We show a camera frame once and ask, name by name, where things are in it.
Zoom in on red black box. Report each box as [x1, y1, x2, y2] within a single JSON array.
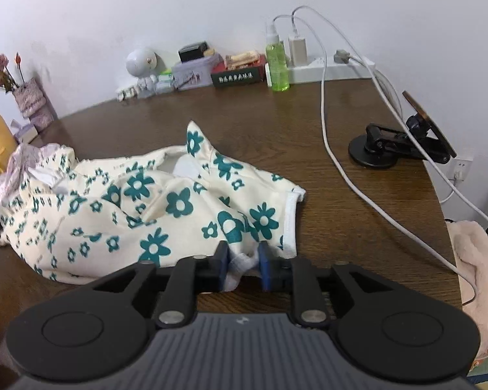
[[210, 59, 268, 88]]

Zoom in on white cable with grey plug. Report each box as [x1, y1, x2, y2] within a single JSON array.
[[334, 49, 403, 118]]

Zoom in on dried rose bouquet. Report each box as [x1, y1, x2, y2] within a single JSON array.
[[0, 52, 27, 102]]

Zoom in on white power strip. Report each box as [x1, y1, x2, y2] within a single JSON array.
[[287, 55, 375, 86]]

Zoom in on white charging cable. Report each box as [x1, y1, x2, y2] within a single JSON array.
[[291, 5, 488, 232], [272, 14, 478, 305]]

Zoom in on white charger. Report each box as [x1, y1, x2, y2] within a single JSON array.
[[288, 36, 308, 67]]

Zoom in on white robot speaker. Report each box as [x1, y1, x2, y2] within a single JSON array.
[[125, 47, 163, 99]]

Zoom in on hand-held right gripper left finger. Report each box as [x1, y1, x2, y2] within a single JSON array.
[[91, 240, 230, 330]]

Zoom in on cream green-flowered garment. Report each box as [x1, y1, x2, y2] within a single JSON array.
[[0, 121, 306, 293]]

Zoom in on green spray bottle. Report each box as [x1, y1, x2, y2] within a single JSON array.
[[265, 24, 290, 92]]

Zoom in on purple tissue box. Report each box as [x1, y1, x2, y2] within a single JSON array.
[[10, 120, 39, 145]]

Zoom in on black charger block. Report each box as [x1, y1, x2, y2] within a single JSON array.
[[178, 41, 210, 63]]

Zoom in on black phone holder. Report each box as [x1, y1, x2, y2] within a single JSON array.
[[348, 114, 452, 169]]

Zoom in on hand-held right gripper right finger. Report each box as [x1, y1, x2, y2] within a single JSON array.
[[258, 240, 393, 330]]

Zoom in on pink floral garment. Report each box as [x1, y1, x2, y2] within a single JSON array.
[[0, 143, 78, 248]]

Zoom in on printed plastic bag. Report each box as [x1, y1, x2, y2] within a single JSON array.
[[466, 333, 488, 390]]

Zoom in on grey tin box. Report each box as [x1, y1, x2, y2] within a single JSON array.
[[171, 55, 224, 90]]

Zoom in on phone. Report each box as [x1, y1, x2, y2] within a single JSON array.
[[402, 90, 458, 159]]

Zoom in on white wall socket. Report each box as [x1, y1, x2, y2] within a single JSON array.
[[451, 154, 474, 181]]

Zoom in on pink fluffy cloth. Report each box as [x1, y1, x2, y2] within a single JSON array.
[[445, 219, 488, 374]]

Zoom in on snack packets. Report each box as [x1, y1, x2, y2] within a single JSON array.
[[224, 50, 261, 70]]

